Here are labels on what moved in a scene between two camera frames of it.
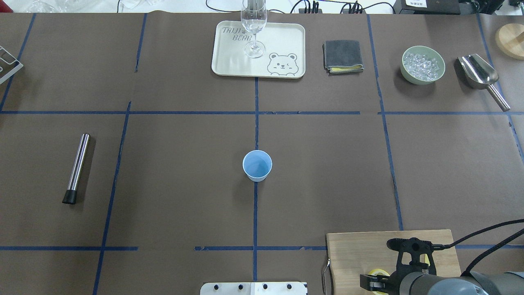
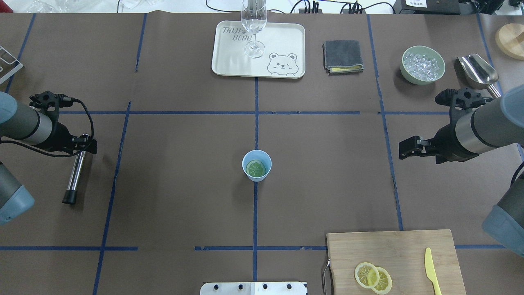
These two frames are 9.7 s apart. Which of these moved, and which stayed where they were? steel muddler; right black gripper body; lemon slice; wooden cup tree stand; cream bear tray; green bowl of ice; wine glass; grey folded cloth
Moved: right black gripper body; lemon slice
Stayed: grey folded cloth; cream bear tray; wine glass; green bowl of ice; wooden cup tree stand; steel muddler
